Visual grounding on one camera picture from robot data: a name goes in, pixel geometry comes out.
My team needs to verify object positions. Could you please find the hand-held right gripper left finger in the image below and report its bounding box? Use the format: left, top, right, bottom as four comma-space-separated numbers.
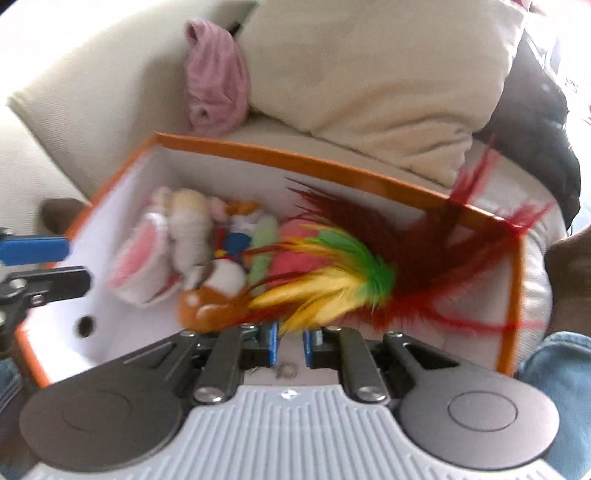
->
124, 322, 280, 403

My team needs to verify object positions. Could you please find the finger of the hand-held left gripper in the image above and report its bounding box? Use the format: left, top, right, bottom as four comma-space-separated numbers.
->
0, 266, 93, 357
0, 234, 71, 267

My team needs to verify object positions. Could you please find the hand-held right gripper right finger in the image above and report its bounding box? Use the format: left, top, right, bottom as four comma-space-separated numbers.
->
302, 325, 460, 403

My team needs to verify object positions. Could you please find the colourful feather toy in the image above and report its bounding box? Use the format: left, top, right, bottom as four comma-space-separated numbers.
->
248, 135, 556, 339

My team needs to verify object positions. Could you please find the orange cardboard box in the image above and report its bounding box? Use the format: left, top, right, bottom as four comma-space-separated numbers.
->
14, 131, 528, 389

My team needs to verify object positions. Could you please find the orange plush toy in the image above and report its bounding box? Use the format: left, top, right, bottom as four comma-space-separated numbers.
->
178, 258, 253, 334

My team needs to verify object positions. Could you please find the pink green plush toy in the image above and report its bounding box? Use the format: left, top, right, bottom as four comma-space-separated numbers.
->
247, 216, 334, 297

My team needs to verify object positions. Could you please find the white pink plush toy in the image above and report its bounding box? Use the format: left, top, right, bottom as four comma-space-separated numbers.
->
107, 216, 184, 306

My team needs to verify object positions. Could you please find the person's left jeans leg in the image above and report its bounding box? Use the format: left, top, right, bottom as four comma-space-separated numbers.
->
0, 357, 25, 464

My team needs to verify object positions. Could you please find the person's jeans leg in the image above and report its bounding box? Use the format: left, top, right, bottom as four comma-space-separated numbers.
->
0, 357, 25, 464
516, 330, 591, 480

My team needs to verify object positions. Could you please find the small orange blue figure toy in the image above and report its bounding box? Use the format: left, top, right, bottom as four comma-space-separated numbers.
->
213, 200, 267, 269

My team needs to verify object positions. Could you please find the cream knitted plush toy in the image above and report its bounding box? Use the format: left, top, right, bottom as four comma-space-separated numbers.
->
152, 186, 228, 278

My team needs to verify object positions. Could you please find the cream sofa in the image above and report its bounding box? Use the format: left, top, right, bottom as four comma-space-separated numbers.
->
0, 0, 571, 376

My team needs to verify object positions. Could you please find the pink cloth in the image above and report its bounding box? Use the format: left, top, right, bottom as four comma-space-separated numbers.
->
183, 18, 253, 138

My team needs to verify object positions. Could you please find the person's right jeans leg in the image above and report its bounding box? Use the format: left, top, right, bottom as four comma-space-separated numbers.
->
516, 330, 591, 480

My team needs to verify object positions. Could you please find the person's right socked foot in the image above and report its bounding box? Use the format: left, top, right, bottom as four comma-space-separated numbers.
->
543, 234, 591, 335

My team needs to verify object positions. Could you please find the cream cushion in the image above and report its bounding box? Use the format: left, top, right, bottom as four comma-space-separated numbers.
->
237, 0, 528, 188

